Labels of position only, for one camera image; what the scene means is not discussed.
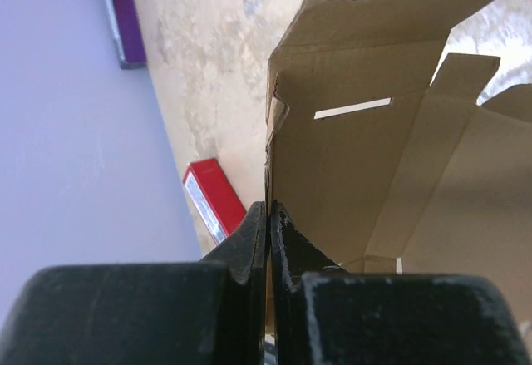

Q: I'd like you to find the red rectangular box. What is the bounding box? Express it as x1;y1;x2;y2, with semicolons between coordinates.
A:
183;158;247;244

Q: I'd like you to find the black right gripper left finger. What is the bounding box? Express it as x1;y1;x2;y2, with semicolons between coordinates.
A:
1;202;266;364

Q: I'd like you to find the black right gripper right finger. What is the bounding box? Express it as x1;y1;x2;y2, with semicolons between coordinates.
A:
269;202;531;364

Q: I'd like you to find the brown cardboard box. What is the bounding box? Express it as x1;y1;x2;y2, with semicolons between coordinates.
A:
265;0;531;323

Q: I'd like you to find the purple rectangular box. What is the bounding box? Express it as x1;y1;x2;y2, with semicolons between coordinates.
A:
105;0;146;70

